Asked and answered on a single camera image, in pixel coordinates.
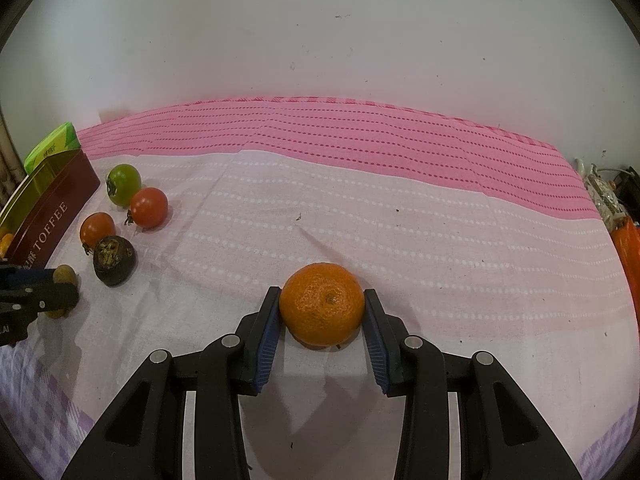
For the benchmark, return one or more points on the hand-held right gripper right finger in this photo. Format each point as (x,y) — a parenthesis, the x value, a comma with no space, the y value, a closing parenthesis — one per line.
(377,350)

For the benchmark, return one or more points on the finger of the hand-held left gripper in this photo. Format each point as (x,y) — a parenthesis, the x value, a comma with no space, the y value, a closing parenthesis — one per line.
(52,297)
(27,276)

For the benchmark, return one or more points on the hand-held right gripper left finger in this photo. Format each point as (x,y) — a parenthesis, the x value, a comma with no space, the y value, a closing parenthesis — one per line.
(267,350)

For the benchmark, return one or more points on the tan longan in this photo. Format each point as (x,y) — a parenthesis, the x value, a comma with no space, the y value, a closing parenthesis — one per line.
(57,314)
(66,274)

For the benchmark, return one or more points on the mandarin orange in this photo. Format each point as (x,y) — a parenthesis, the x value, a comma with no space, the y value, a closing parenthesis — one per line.
(320,305)
(5,245)

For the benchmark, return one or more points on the maroon tin box gold inside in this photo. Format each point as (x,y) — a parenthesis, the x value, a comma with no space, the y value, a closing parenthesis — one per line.
(50,210)

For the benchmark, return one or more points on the small red tomato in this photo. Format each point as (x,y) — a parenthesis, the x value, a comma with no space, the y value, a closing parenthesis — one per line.
(148,206)

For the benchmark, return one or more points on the green tomato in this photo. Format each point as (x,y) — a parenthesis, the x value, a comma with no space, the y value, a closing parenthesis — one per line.
(123,184)

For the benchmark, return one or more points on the dark brown round fruit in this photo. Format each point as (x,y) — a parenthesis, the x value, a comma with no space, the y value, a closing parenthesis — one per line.
(114,257)

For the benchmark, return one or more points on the large red tomato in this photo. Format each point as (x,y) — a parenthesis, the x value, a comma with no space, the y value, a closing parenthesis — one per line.
(97,230)

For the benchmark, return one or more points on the pink checked tablecloth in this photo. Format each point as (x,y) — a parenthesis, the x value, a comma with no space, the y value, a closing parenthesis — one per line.
(400,240)

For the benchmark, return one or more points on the brown ribbed panel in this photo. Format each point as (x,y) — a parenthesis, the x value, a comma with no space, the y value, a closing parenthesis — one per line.
(10,160)

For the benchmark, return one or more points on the green tissue box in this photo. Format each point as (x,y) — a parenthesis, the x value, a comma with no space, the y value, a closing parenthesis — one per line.
(50,147)

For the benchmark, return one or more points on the orange plastic bag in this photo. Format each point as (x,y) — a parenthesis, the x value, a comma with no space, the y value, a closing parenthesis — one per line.
(629,260)

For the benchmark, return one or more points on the black cluttered object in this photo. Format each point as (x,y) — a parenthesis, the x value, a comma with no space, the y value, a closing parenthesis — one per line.
(630,182)

